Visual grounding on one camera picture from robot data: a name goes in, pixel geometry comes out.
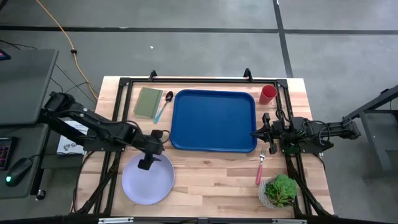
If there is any dark grey desk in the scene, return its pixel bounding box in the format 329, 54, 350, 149
0, 48, 59, 200

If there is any white printed box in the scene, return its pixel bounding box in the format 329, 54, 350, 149
56, 120, 90, 156

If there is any lavender round plate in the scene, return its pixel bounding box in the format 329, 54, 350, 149
121, 152, 176, 206

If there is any red plastic cup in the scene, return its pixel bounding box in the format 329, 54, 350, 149
259, 84, 278, 106

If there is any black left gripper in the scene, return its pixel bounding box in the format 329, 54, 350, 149
136, 129, 165, 171

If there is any black computer mouse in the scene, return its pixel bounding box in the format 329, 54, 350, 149
5, 157, 33, 187

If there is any spoon with teal handle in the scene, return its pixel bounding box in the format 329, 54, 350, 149
153, 90, 174, 124

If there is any fork with pink handle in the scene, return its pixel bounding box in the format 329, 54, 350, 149
255, 146, 268, 186

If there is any green spiral notebook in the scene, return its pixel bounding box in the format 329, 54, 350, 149
133, 86, 164, 119

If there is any blue plastic tray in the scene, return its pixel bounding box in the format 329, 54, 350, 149
169, 89, 258, 154

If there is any black aluminium table frame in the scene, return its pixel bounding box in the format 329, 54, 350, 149
71, 76, 335, 218

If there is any grey white patterned pot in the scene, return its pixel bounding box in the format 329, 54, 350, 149
257, 177, 296, 210

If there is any black backlit keyboard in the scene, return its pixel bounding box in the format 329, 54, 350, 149
0, 136, 18, 171

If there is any green succulent plant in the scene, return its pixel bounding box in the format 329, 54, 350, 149
264, 174, 298, 208

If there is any orange floor cable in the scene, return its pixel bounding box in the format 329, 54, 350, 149
34, 0, 100, 100

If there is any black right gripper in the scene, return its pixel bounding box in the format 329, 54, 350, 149
250, 112, 292, 156

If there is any grey metal table frame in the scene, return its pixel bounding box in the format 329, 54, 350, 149
341, 84, 398, 180

